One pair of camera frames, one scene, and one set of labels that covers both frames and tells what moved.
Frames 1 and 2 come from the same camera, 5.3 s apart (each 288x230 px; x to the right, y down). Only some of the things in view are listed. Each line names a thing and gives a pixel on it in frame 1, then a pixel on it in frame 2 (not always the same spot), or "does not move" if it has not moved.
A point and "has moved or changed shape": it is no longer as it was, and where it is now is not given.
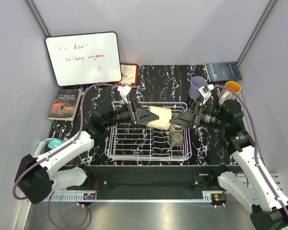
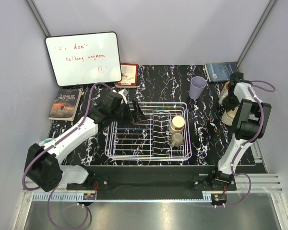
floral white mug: [226, 94] does not move
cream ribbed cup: [164, 115] has moved or changed shape
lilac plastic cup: [196, 83] does not move
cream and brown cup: [175, 128] does not move
